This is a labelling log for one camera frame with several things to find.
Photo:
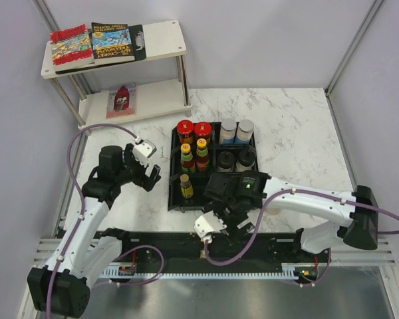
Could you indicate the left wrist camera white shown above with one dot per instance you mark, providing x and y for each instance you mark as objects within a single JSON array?
[{"x": 143, "y": 151}]

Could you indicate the black compartment organizer tray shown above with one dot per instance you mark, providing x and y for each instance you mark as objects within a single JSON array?
[{"x": 199, "y": 179}]

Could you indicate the red cover book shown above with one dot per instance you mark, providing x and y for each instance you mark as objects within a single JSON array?
[{"x": 71, "y": 48}]

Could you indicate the green label sauce bottle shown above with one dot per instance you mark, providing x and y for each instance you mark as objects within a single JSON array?
[{"x": 187, "y": 160}]

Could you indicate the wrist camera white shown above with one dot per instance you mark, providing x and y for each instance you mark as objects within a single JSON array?
[
  {"x": 207, "y": 224},
  {"x": 143, "y": 151}
]

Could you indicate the red lid sauce jar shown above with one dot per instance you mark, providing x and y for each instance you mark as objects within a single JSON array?
[{"x": 185, "y": 131}]

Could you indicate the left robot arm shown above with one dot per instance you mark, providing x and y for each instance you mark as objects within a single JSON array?
[{"x": 62, "y": 286}]

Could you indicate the black lid clear jar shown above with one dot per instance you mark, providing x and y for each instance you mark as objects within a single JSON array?
[{"x": 245, "y": 161}]

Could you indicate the small yellow label bottle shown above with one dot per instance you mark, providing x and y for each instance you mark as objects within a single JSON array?
[{"x": 186, "y": 186}]

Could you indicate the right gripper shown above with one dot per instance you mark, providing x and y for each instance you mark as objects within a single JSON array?
[{"x": 232, "y": 232}]

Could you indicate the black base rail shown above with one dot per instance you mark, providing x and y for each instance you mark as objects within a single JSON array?
[{"x": 183, "y": 252}]

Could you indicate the pink book on lower shelf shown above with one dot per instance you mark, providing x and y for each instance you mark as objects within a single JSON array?
[{"x": 122, "y": 101}]

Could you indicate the black cover treehouse book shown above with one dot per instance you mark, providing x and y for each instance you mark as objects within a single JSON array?
[{"x": 111, "y": 43}]

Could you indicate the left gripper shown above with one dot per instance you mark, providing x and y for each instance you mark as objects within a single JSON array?
[{"x": 143, "y": 180}]

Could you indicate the white two-tier shelf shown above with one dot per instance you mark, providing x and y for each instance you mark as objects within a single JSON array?
[{"x": 161, "y": 78}]

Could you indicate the blue label clear jar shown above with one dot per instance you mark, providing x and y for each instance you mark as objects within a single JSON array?
[{"x": 244, "y": 132}]

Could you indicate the clear jar grey lid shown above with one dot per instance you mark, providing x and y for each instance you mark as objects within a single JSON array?
[{"x": 227, "y": 131}]

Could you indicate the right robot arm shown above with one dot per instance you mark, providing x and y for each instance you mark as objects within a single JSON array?
[{"x": 351, "y": 217}]

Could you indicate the yellow cap sauce bottle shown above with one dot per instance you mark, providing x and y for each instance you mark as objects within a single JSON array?
[{"x": 202, "y": 155}]

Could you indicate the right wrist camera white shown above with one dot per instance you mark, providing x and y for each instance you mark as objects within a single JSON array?
[{"x": 207, "y": 224}]

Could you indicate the white cable duct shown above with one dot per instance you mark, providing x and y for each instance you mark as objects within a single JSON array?
[{"x": 115, "y": 272}]

